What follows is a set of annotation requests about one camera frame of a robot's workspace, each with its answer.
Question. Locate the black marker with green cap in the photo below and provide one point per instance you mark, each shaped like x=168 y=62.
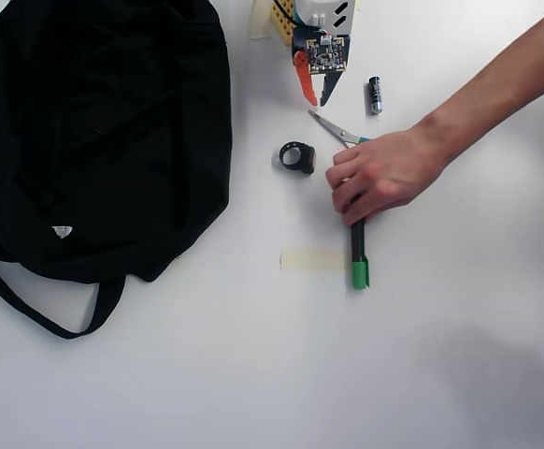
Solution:
x=358 y=276

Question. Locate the black cylindrical battery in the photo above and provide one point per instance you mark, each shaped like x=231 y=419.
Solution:
x=374 y=96

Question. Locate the person's right hand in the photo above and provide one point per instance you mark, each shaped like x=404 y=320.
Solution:
x=389 y=173

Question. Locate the person's right forearm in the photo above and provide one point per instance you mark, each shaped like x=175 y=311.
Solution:
x=501 y=79

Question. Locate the small masking tape piece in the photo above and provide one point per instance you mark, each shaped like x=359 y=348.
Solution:
x=359 y=4

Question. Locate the camera circuit board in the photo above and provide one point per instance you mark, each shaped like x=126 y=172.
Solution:
x=326 y=55

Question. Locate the yellow perforated base part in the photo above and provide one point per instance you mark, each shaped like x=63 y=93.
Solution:
x=281 y=28

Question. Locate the wide masking tape strip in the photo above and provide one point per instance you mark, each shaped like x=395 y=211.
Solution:
x=309 y=259

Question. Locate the black fabric bag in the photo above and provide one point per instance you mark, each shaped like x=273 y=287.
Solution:
x=104 y=140

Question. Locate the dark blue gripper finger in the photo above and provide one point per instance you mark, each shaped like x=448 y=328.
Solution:
x=330 y=88

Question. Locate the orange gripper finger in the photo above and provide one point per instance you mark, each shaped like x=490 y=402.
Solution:
x=307 y=86

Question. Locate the grey and teal robot arm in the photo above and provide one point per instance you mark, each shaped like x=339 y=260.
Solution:
x=319 y=9

